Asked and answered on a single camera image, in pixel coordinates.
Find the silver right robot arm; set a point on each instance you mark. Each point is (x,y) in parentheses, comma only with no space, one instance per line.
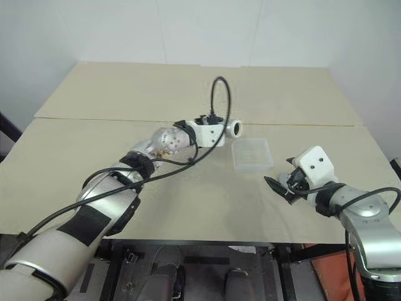
(369,225)

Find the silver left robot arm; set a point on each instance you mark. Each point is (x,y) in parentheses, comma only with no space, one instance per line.
(100,200)

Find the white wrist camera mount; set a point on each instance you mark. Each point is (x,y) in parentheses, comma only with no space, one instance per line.
(316,166)
(208,135)

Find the beige table cover sheet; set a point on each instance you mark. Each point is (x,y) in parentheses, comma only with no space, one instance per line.
(203,203)
(141,94)

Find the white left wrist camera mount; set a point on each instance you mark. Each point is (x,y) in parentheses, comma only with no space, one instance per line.
(208,135)

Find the clear plastic container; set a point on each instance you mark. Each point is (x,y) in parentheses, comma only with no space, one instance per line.
(252,155)

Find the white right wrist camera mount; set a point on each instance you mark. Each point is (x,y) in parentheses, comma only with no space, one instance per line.
(316,166)

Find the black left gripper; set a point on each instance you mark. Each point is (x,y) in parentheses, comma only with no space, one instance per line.
(214,119)

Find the dark rounded shape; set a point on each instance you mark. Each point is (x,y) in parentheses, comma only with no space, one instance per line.
(238,285)
(164,282)

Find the orange red sheet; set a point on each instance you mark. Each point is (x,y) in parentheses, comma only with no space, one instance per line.
(332,276)

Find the dark object beside table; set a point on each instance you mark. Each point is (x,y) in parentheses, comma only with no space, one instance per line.
(7,131)
(396,167)

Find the black table frame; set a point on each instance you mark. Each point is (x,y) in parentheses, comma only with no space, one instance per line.
(283,276)

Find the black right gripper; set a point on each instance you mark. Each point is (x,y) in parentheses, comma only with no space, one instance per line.
(297,182)

